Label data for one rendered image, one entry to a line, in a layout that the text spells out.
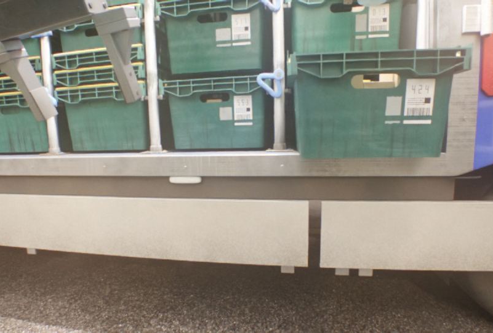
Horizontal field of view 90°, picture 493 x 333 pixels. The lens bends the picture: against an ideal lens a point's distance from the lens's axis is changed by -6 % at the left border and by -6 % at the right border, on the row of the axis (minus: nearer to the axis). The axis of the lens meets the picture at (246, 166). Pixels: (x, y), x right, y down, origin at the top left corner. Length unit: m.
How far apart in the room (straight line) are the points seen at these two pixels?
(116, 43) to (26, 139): 1.11
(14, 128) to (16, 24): 1.09
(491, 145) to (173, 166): 0.89
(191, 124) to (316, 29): 0.53
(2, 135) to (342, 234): 1.44
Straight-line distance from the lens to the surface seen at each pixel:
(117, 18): 0.35
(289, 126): 2.82
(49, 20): 0.38
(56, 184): 1.13
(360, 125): 0.68
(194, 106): 0.98
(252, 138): 0.93
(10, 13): 0.40
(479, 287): 1.21
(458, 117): 0.88
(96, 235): 1.05
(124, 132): 1.11
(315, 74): 0.64
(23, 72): 0.44
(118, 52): 0.36
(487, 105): 0.93
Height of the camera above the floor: 0.71
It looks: 7 degrees down
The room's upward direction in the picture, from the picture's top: 1 degrees counter-clockwise
